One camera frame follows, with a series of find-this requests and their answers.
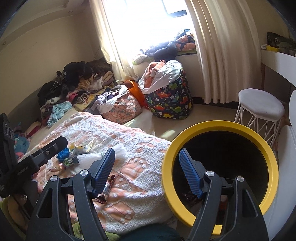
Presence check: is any white plastic straw bundle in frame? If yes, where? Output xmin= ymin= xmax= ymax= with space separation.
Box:
xmin=73 ymin=143 xmax=126 ymax=167

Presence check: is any brown snack wrapper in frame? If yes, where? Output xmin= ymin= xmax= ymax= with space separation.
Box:
xmin=95 ymin=175 xmax=116 ymax=205

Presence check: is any blue plastic piece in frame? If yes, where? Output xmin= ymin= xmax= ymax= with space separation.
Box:
xmin=57 ymin=148 xmax=70 ymax=163

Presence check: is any yellow white wrapper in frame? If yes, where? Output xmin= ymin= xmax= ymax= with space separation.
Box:
xmin=69 ymin=139 xmax=94 ymax=156

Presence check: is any yellow rimmed black trash bin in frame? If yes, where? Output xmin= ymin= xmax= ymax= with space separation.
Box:
xmin=162 ymin=120 xmax=279 ymax=227

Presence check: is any teal floral pillow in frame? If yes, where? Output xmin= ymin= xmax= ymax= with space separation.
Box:
xmin=14 ymin=130 xmax=30 ymax=161

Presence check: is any orange white bed blanket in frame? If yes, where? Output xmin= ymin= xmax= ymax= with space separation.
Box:
xmin=27 ymin=112 xmax=177 ymax=235

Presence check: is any grey bed headboard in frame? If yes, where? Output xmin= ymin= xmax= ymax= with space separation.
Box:
xmin=8 ymin=88 xmax=41 ymax=132

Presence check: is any light blue garment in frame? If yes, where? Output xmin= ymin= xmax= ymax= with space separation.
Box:
xmin=47 ymin=101 xmax=72 ymax=127

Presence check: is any dinosaur print laundry basket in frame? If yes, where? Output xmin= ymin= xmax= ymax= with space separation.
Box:
xmin=144 ymin=69 xmax=193 ymax=120

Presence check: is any pink floral fabric bag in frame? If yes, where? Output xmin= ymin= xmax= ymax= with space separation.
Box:
xmin=102 ymin=92 xmax=142 ymax=125

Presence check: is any clothes pile on bed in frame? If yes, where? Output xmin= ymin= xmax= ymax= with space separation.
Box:
xmin=38 ymin=58 xmax=116 ymax=126

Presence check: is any white stool grey cushion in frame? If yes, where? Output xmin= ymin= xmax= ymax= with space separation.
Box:
xmin=234 ymin=88 xmax=285 ymax=146

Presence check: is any orange bag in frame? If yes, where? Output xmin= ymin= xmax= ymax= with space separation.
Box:
xmin=123 ymin=80 xmax=147 ymax=107

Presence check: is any white plastic bag with clothes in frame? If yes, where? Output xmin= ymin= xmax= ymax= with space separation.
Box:
xmin=138 ymin=60 xmax=183 ymax=95

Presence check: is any cream left curtain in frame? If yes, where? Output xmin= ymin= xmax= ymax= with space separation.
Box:
xmin=89 ymin=1 xmax=138 ymax=82

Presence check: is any cream curtain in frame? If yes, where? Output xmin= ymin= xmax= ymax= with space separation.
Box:
xmin=89 ymin=1 xmax=138 ymax=82
xmin=186 ymin=1 xmax=261 ymax=103

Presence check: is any clothes pile on windowsill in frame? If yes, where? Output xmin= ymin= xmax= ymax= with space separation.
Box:
xmin=132 ymin=29 xmax=197 ymax=65

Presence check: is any cream right curtain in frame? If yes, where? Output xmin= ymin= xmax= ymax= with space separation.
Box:
xmin=186 ymin=1 xmax=261 ymax=103

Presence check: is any dark bag on desk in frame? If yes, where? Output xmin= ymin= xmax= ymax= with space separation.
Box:
xmin=266 ymin=32 xmax=295 ymax=57

